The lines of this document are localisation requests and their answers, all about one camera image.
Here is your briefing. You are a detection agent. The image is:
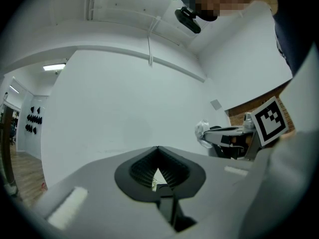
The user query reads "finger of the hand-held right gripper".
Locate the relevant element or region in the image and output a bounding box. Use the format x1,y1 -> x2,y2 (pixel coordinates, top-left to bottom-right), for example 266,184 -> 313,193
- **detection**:
210,125 -> 245,131
202,130 -> 247,144

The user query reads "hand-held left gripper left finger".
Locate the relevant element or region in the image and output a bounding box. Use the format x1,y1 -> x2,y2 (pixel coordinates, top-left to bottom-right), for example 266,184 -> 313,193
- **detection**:
31,145 -> 180,239

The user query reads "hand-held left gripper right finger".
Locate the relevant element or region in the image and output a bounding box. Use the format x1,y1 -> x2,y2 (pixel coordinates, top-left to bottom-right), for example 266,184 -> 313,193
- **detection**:
157,145 -> 258,239

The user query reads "person's dark clothing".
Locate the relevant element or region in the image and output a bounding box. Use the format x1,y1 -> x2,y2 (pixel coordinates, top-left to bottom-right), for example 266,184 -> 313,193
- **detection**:
273,0 -> 319,77

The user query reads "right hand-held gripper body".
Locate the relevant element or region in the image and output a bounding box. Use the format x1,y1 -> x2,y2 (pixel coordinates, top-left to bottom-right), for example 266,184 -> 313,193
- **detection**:
211,96 -> 295,160

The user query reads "group of black wall-hung items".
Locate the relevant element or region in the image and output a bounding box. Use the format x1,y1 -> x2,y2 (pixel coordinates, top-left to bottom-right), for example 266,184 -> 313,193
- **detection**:
24,106 -> 43,134

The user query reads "white cable conduit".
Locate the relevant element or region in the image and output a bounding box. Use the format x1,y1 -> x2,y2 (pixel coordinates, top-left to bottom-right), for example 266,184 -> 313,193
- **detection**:
147,15 -> 164,67

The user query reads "person's right forearm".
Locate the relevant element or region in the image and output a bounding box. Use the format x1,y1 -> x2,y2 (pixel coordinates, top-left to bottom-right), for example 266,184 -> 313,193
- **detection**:
280,129 -> 297,140

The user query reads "black head-mounted camera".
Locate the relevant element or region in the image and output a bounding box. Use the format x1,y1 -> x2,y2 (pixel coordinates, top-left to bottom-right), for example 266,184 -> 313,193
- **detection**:
174,6 -> 202,34

